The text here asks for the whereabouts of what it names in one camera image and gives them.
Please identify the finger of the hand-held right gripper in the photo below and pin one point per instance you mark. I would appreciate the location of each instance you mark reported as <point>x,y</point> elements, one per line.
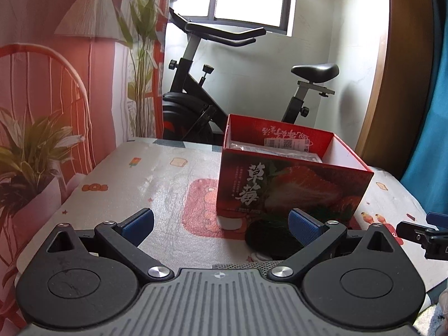
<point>437,218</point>
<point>414,231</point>

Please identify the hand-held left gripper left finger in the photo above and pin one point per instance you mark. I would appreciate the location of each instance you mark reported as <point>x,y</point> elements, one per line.
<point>136,225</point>

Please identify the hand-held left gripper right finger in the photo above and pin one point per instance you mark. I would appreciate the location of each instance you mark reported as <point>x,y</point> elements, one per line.
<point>304,227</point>

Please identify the red strawberry print cardboard box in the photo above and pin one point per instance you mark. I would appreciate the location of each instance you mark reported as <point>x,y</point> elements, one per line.
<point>297,189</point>

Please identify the black cloth bundle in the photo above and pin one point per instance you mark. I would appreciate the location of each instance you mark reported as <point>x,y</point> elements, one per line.
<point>266,238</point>

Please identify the grey mesh cloth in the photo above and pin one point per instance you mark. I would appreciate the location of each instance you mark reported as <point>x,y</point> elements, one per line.
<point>241,265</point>

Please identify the clear plastic packet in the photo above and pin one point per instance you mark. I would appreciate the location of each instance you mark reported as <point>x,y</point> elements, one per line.
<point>273,152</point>

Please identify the printed tablecloth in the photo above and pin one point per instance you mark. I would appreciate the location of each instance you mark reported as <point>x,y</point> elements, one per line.
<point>157,182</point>

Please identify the blue curtain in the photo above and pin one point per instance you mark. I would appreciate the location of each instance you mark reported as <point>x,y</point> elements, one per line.
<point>434,129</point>

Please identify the printed backdrop cloth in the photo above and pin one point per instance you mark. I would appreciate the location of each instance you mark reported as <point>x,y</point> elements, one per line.
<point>52,112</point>

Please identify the brown wooden panel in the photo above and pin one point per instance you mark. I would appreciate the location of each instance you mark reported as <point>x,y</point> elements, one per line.
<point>402,77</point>

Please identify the black exercise bike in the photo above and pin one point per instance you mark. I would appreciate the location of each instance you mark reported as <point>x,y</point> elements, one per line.
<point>189,87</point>

